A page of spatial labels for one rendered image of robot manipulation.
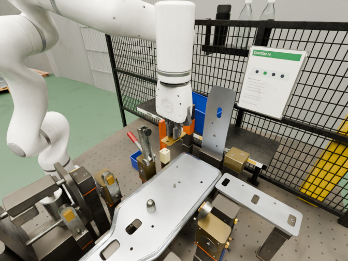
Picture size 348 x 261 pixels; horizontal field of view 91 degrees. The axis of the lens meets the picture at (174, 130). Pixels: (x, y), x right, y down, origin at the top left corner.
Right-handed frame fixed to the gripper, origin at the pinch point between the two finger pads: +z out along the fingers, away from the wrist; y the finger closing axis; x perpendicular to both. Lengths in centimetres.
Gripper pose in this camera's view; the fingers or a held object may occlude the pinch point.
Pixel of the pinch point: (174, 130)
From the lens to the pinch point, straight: 52.2
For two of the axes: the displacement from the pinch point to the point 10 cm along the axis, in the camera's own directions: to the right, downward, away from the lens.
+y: 7.6, 3.7, -5.3
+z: -0.1, 8.3, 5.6
